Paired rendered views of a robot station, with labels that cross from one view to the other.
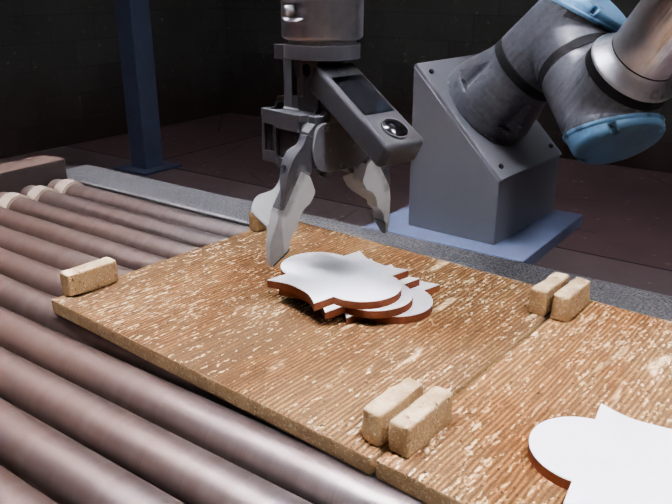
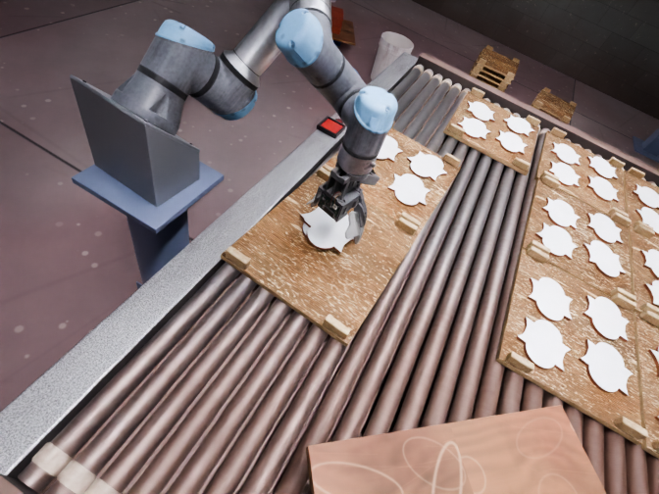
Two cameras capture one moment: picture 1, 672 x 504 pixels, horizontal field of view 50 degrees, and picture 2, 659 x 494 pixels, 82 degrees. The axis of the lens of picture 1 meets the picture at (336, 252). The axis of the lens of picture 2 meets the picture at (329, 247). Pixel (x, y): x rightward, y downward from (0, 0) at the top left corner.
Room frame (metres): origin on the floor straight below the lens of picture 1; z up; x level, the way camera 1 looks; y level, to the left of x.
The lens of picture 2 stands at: (0.94, 0.60, 1.66)
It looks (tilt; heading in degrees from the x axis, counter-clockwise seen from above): 50 degrees down; 245
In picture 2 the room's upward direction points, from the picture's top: 22 degrees clockwise
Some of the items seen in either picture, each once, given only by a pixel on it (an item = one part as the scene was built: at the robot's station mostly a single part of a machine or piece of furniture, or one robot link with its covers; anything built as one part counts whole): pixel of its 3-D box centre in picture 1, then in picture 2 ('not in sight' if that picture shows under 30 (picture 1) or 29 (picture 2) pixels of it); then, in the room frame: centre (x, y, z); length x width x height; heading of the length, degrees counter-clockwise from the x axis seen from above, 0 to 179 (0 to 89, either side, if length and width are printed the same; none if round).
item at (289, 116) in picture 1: (317, 107); (343, 187); (0.69, 0.02, 1.13); 0.09 x 0.08 x 0.12; 41
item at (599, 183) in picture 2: not in sight; (583, 171); (-0.44, -0.41, 0.94); 0.41 x 0.35 x 0.04; 53
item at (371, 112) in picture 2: not in sight; (369, 122); (0.68, 0.01, 1.29); 0.09 x 0.08 x 0.11; 106
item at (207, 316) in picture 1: (313, 303); (329, 245); (0.67, 0.02, 0.93); 0.41 x 0.35 x 0.02; 50
